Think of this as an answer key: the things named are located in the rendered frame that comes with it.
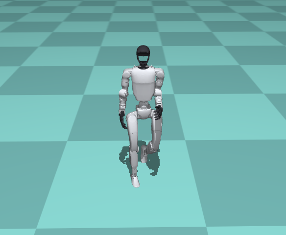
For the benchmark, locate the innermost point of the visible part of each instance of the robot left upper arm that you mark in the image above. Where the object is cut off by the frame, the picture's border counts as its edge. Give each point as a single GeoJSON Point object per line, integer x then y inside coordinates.
{"type": "Point", "coordinates": [159, 81]}

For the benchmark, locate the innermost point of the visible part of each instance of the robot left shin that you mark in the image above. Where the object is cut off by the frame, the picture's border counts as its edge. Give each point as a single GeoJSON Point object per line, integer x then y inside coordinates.
{"type": "Point", "coordinates": [148, 151]}

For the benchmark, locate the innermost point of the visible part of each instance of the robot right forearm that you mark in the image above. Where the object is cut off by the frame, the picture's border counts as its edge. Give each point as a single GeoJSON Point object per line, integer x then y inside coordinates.
{"type": "Point", "coordinates": [122, 104]}

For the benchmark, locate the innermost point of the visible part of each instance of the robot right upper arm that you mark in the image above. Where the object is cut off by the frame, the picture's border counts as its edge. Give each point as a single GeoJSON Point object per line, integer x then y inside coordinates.
{"type": "Point", "coordinates": [125, 83]}

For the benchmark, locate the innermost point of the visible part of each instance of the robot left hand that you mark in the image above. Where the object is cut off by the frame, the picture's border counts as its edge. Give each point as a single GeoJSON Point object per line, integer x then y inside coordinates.
{"type": "Point", "coordinates": [159, 112]}

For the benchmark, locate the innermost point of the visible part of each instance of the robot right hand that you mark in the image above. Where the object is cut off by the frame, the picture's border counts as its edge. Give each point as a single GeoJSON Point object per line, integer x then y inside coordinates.
{"type": "Point", "coordinates": [121, 119]}

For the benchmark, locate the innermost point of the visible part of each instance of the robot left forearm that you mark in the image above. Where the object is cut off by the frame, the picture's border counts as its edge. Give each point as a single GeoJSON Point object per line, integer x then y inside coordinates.
{"type": "Point", "coordinates": [158, 101]}

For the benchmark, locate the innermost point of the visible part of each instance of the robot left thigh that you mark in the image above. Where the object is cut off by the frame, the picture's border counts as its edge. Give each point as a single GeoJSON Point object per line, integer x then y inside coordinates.
{"type": "Point", "coordinates": [156, 129]}

